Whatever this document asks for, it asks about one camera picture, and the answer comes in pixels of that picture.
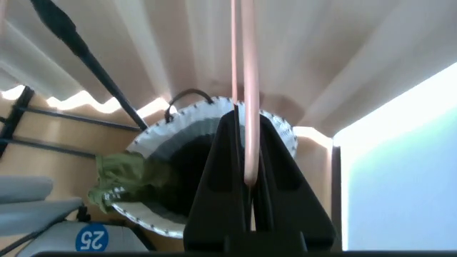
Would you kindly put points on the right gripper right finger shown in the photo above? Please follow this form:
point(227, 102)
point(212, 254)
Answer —
point(285, 200)

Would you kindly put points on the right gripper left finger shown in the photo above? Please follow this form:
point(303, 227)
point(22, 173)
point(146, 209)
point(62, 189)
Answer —
point(218, 185)

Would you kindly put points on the pink clothes hanger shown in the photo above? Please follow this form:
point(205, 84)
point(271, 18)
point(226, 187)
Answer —
point(251, 89)

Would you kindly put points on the white laundry basket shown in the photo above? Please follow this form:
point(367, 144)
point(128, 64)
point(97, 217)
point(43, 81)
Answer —
point(185, 121)

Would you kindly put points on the black clothes rack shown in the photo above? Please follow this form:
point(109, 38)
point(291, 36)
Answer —
point(57, 19)

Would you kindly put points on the green garment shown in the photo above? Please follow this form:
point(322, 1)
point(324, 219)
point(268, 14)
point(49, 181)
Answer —
point(121, 175)

